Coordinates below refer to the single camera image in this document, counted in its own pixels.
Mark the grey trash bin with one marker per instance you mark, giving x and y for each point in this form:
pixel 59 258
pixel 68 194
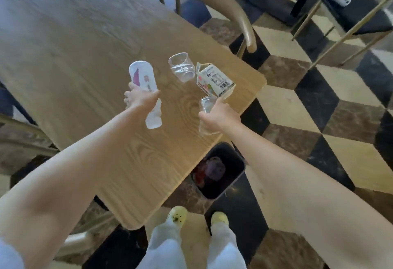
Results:
pixel 230 158

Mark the reddish trash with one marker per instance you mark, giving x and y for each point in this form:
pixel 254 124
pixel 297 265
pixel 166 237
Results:
pixel 212 170

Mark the person's white trousers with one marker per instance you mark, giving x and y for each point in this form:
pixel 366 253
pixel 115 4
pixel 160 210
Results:
pixel 162 247

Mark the person's left yellow shoe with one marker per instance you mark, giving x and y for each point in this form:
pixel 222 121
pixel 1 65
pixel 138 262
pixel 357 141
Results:
pixel 177 215

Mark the person's right yellow shoe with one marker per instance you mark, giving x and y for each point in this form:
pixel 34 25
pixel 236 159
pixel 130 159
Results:
pixel 219 218

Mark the person's right hand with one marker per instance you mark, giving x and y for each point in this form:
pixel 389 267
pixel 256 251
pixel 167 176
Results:
pixel 219 120

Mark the person's left hand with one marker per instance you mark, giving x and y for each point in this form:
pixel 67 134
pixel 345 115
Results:
pixel 141 100

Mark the person's right forearm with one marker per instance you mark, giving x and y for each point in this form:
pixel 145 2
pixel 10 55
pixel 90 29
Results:
pixel 307 198

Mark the white plastic bottle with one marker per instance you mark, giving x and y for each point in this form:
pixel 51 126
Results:
pixel 142 74

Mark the wooden table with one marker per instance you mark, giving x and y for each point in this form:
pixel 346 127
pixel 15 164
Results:
pixel 76 32

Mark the person's left forearm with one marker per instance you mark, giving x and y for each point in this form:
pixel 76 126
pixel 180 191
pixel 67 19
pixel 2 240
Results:
pixel 61 192

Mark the person's yellow shoe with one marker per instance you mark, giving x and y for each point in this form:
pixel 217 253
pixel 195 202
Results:
pixel 219 218
pixel 177 215

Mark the clear plastic cup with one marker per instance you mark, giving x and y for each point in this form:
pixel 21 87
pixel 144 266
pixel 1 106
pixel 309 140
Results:
pixel 207 104
pixel 181 67

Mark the person's light shirt sleeve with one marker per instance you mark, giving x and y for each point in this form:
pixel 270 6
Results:
pixel 9 256

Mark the small milk carton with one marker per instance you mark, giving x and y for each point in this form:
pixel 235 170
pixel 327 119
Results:
pixel 215 80

